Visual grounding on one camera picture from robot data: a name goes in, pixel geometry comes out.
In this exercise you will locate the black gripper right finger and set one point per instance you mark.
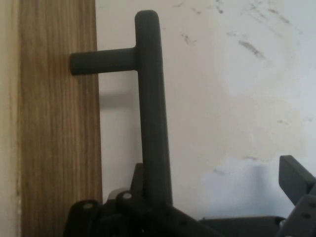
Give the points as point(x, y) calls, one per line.
point(298, 182)

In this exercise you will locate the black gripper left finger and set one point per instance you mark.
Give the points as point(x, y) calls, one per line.
point(138, 219)

